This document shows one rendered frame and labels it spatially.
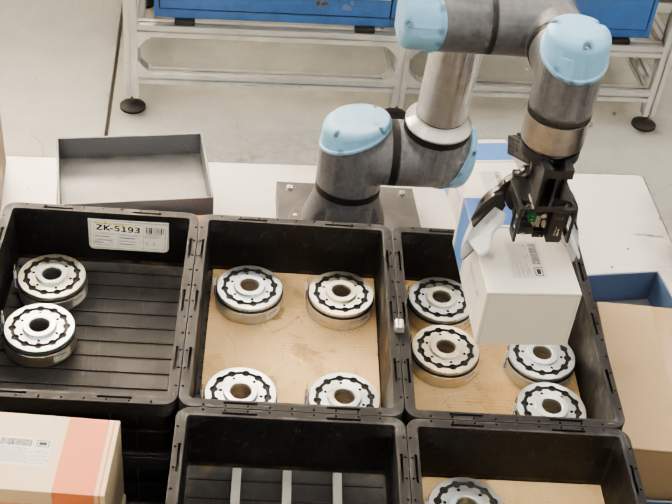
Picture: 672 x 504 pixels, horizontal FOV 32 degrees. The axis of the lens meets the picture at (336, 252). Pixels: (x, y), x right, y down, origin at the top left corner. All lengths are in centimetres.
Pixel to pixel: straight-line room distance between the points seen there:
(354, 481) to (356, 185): 59
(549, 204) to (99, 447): 63
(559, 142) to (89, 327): 79
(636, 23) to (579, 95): 244
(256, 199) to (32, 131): 151
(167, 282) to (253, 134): 181
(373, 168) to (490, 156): 36
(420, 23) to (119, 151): 100
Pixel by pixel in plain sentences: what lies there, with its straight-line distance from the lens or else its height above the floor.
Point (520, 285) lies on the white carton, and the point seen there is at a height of 114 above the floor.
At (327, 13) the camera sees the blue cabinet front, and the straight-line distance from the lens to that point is 356.
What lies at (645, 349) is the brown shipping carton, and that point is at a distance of 185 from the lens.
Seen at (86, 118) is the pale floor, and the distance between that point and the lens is 369.
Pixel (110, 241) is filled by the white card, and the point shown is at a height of 87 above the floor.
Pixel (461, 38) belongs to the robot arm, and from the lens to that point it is 138.
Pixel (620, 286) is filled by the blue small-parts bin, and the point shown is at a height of 74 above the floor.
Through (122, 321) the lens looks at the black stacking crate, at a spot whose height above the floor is 83.
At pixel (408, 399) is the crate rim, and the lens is 158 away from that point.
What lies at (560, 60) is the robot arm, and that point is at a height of 144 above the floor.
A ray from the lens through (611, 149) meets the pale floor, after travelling 383.
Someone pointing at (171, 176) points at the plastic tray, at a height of 75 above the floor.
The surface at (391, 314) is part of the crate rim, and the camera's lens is 171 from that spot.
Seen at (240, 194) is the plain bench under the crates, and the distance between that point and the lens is 225.
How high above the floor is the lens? 208
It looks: 40 degrees down
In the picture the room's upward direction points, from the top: 7 degrees clockwise
